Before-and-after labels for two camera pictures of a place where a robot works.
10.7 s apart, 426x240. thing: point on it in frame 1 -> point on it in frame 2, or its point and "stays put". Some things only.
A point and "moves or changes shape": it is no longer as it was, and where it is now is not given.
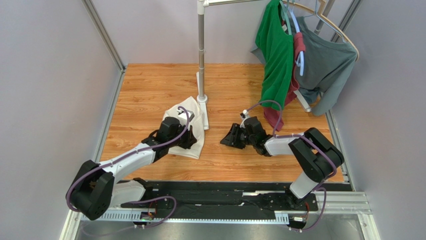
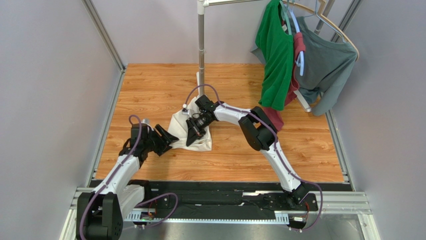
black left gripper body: x=189 y=138 -> x=158 y=139
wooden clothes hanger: x=318 y=10 stays put
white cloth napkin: x=190 y=105 moves or changes shape
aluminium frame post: x=107 y=40 stays put
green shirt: x=277 y=46 stays put
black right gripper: x=240 y=135 -> x=196 y=125
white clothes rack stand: x=202 y=99 stays put
